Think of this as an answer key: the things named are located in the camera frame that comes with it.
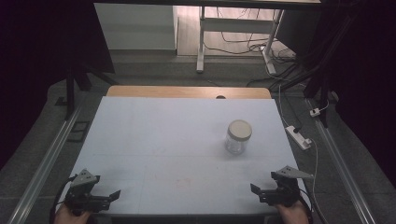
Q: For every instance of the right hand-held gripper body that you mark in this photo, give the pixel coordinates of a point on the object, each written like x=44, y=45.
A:
x=285, y=193

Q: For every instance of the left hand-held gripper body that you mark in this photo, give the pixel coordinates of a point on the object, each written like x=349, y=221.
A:
x=81, y=199

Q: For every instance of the clear glass jar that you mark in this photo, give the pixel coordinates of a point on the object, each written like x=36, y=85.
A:
x=235, y=146

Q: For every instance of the cream round jar lid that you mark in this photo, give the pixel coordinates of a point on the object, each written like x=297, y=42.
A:
x=239, y=129

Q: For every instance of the person's left hand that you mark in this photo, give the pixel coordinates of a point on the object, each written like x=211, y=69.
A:
x=70, y=217

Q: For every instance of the person's right hand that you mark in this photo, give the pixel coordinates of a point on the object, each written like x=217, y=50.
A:
x=292, y=214

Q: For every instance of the white power strip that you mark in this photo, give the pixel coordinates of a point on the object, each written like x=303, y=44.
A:
x=299, y=138

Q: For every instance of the white table mat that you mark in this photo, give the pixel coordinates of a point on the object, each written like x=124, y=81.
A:
x=155, y=140

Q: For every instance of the small white adapter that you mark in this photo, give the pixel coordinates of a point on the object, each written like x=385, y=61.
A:
x=315, y=112

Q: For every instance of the black metal stand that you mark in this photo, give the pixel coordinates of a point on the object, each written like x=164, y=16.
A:
x=323, y=90
x=70, y=93

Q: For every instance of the dark curtain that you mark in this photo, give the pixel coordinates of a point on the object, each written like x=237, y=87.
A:
x=370, y=77
x=31, y=62

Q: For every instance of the white panel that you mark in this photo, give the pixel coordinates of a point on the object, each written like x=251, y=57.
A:
x=135, y=26

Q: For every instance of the metal floor rail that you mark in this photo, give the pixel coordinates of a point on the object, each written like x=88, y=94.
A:
x=342, y=168
x=43, y=165

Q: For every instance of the black floor frame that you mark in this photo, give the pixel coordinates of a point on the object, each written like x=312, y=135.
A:
x=72, y=132

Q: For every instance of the white desk frame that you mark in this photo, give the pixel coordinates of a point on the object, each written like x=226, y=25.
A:
x=200, y=46

